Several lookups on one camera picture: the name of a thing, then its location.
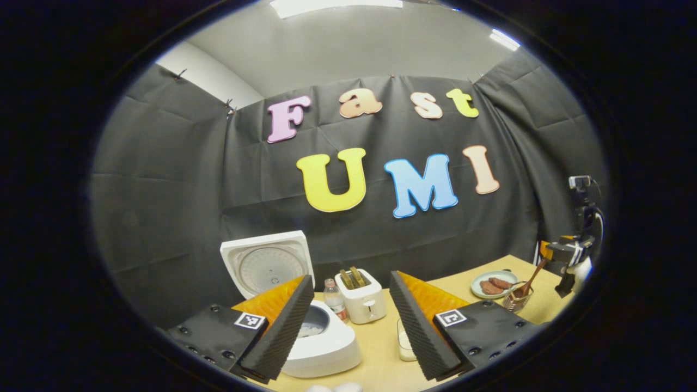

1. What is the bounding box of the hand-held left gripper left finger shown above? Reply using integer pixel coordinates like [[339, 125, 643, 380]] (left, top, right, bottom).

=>
[[163, 274, 315, 384]]

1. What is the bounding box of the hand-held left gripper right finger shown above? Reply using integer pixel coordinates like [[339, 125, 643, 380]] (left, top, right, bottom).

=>
[[388, 270, 545, 382]]

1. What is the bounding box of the clear tray of white rice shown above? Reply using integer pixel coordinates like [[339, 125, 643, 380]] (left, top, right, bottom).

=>
[[396, 317, 419, 362]]

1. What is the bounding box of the brown wooden spoon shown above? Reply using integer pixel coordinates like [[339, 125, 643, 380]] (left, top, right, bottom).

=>
[[512, 258, 548, 300]]

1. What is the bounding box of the white rice cooker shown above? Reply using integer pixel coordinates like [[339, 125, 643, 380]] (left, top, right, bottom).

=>
[[219, 230, 363, 379]]

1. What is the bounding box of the metal wire chopstick holder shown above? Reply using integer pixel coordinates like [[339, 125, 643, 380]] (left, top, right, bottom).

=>
[[502, 283, 535, 313]]

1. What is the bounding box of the white toaster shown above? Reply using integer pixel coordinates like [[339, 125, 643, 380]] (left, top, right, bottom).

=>
[[334, 268, 387, 325]]

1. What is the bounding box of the plastic bottle with red label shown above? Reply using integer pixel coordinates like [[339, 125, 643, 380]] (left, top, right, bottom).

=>
[[323, 278, 348, 323]]

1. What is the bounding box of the pale green plate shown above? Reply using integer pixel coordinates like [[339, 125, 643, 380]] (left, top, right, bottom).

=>
[[470, 270, 521, 299]]

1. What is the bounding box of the black backdrop cloth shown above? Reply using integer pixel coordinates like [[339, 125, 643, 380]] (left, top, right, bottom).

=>
[[90, 49, 608, 327]]

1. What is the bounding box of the small ceiling light panel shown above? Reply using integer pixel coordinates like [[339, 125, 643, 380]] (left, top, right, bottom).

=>
[[489, 29, 521, 51]]

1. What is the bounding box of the large ceiling light panel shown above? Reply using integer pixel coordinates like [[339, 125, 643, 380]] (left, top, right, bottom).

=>
[[271, 0, 403, 19]]

